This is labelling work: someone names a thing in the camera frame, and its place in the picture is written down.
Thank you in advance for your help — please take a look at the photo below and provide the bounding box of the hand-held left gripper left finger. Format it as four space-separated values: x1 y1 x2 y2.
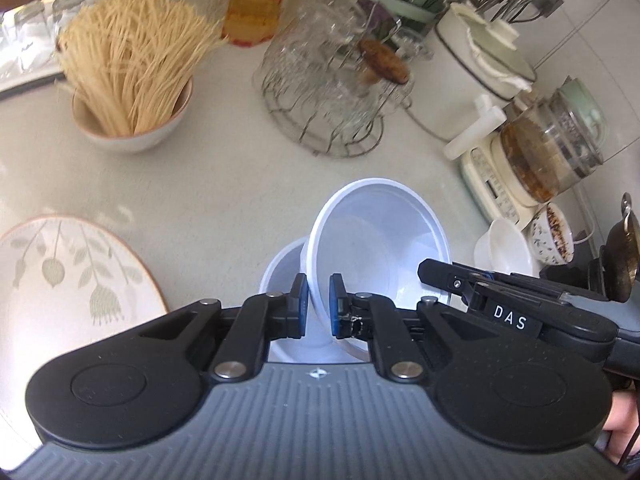
140 272 309 380

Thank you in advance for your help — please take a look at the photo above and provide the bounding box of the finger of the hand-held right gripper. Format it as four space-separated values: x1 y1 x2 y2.
480 271 583 302
417 258 618 346

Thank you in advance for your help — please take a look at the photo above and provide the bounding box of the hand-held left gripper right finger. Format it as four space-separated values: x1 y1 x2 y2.
327 273 493 380

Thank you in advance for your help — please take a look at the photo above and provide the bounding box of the white plastic bowl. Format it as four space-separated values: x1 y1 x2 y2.
258 236 333 365
306 177 453 363

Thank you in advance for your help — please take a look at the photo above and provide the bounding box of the person's right hand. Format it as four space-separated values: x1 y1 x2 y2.
602 390 640 461

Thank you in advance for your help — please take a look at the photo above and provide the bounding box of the small white ceramic bowl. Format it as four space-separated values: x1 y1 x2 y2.
473 217 535 277

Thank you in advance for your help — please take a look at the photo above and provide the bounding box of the speckled patterned cup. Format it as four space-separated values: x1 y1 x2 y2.
530 203 575 265

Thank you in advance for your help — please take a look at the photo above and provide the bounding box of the dark metal pot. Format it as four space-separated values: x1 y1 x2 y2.
587 192 640 303

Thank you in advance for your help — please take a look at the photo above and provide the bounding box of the cream kettle base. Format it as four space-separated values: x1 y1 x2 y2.
460 135 551 231

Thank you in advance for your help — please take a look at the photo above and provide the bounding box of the glass kettle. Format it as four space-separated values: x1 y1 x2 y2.
444 92 608 206

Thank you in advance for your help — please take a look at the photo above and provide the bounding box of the white bowl with brown rim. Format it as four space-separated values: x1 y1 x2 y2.
71 75 194 154

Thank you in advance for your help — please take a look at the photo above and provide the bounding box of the large leaf-patterned plate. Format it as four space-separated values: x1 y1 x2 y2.
0 215 169 401

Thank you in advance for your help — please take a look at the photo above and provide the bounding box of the white pot with lid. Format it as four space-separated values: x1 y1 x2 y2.
400 2 538 143

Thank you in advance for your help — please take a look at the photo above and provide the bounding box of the brown cork lid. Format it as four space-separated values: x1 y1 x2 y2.
357 37 411 84

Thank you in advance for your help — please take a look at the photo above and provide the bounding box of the bundle of dry noodles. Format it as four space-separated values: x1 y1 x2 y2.
54 0 226 137

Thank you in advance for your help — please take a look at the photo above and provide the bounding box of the round wire rack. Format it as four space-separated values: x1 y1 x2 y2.
252 67 413 158

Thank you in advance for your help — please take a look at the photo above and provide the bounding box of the wire rack with glass cups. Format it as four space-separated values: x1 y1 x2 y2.
255 0 416 146

